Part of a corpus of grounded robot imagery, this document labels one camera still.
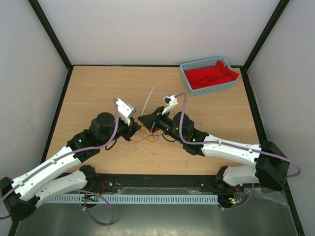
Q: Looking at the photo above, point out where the white zip tie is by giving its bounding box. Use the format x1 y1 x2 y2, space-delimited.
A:
140 85 156 116

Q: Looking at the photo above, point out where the black aluminium frame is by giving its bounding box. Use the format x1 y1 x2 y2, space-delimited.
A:
7 0 306 236

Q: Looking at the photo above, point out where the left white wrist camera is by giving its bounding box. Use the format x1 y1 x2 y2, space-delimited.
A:
116 98 136 126

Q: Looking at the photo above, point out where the red cloth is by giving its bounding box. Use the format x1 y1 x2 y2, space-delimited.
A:
185 60 239 89

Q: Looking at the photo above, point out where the light blue slotted cable duct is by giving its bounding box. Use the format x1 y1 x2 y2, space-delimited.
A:
47 194 218 205

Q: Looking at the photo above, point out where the white wire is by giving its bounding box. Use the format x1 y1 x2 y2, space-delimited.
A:
138 130 165 156

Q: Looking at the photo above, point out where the right green circuit board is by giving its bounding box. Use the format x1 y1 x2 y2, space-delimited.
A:
228 197 243 205

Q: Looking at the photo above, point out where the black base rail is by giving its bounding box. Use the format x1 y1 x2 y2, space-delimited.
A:
26 173 288 194

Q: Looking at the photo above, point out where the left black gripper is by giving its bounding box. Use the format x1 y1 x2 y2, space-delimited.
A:
99 115 141 147

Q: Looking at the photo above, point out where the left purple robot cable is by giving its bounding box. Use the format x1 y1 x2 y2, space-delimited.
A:
0 98 119 226

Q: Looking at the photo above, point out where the left green circuit board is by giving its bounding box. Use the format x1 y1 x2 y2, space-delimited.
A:
81 194 99 202

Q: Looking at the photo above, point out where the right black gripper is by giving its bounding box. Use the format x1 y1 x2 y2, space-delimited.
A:
138 106 184 143

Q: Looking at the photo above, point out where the green circuit board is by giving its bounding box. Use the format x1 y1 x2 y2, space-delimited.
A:
81 194 99 202
228 197 243 205

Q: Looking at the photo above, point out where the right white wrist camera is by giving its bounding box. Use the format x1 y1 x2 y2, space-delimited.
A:
162 94 178 115

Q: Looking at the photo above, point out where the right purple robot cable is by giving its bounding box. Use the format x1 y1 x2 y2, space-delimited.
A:
174 92 303 211

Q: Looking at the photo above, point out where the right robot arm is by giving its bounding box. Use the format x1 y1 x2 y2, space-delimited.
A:
138 107 289 191

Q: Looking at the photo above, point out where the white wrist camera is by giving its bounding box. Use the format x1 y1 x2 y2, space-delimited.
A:
162 94 178 115
116 98 136 126

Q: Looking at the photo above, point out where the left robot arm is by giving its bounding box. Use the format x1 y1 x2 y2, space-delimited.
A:
0 112 141 221

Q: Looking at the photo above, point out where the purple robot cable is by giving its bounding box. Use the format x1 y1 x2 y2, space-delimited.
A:
0 98 119 226
174 92 303 211

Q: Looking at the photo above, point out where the light blue plastic basket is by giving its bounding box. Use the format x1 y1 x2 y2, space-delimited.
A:
180 56 240 97

